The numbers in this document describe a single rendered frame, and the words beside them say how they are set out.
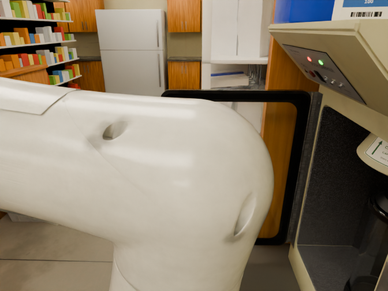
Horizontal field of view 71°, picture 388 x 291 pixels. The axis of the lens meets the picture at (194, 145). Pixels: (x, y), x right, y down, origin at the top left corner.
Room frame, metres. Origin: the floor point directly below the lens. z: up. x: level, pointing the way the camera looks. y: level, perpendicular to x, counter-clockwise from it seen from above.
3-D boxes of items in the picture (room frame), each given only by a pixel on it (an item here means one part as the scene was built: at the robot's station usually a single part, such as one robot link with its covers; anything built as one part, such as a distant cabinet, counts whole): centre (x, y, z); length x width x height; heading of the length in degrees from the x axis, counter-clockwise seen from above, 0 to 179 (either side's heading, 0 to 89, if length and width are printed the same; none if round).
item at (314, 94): (0.54, -0.24, 1.19); 0.03 x 0.02 x 0.39; 178
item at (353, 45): (0.39, -0.19, 1.46); 0.32 x 0.11 x 0.10; 178
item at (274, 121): (0.54, -0.08, 1.19); 0.30 x 0.01 x 0.40; 88
